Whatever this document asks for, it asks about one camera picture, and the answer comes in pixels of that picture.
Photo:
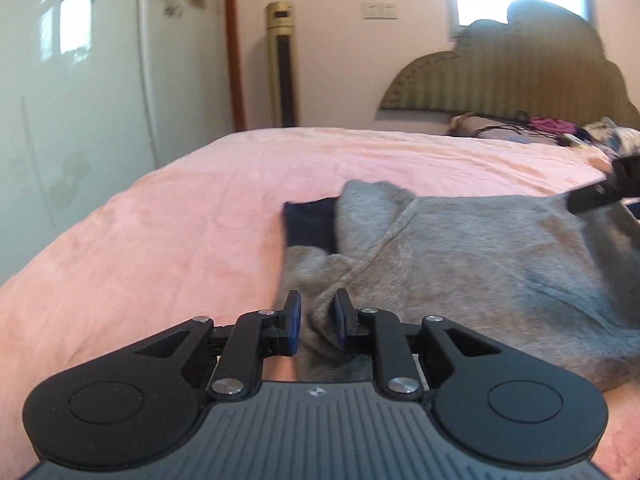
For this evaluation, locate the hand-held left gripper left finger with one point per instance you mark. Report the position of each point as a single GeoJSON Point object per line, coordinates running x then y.
{"type": "Point", "coordinates": [293, 321]}

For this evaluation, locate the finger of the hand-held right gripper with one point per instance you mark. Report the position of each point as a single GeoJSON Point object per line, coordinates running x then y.
{"type": "Point", "coordinates": [597, 197]}

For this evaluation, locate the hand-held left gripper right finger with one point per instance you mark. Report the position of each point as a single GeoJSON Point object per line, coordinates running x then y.
{"type": "Point", "coordinates": [342, 321]}

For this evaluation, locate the grey sweater with navy trim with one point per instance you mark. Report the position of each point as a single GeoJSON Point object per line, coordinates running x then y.
{"type": "Point", "coordinates": [465, 280]}

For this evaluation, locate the pile of mixed clothes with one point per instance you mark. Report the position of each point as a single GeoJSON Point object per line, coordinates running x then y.
{"type": "Point", "coordinates": [550, 127]}

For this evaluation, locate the olive padded headboard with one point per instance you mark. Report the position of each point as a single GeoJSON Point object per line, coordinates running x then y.
{"type": "Point", "coordinates": [515, 70]}

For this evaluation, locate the pink blanket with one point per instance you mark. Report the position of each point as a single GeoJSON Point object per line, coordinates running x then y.
{"type": "Point", "coordinates": [165, 220]}

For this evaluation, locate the gold standing air conditioner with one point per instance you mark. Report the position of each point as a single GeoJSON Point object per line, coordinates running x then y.
{"type": "Point", "coordinates": [284, 65]}

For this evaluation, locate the glossy white wardrobe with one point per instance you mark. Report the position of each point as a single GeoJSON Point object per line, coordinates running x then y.
{"type": "Point", "coordinates": [85, 85]}

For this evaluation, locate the wooden door frame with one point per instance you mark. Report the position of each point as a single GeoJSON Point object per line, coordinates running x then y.
{"type": "Point", "coordinates": [235, 45]}

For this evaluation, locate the white wall switch panel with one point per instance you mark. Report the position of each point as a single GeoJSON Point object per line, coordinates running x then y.
{"type": "Point", "coordinates": [380, 10]}

